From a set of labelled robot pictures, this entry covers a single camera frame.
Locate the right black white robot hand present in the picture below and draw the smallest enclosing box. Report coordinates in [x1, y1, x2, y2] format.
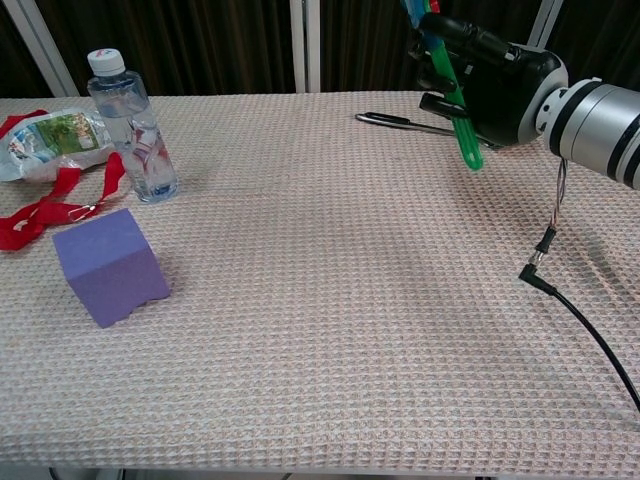
[407, 14, 570, 149]

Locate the red hand clapper green handle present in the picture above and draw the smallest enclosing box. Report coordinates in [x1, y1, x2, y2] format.
[399, 0, 486, 173]

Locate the stainless steel ladle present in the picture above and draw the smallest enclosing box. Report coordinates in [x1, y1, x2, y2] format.
[355, 112, 504, 150]

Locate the beige waffle table cloth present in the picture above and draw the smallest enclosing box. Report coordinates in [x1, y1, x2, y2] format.
[0, 89, 640, 474]

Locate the dark pleated curtain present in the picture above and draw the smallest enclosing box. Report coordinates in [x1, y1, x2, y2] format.
[0, 0, 640, 99]

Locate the clear plastic water bottle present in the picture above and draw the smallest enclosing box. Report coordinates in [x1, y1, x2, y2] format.
[86, 48, 180, 205]

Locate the purple foam cube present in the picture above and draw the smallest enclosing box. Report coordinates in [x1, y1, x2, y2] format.
[52, 208, 172, 330]

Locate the crumpled plastic snack bag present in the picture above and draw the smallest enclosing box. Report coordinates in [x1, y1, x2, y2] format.
[0, 109, 114, 183]

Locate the white metal frame post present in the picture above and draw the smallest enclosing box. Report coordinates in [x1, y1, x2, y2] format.
[0, 0, 80, 97]
[513, 0, 564, 92]
[289, 0, 322, 94]

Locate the black robot hand cable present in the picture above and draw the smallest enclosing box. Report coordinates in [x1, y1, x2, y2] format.
[518, 157, 640, 412]

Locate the red lanyard ribbon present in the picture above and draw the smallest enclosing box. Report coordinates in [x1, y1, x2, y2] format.
[0, 109, 127, 252]

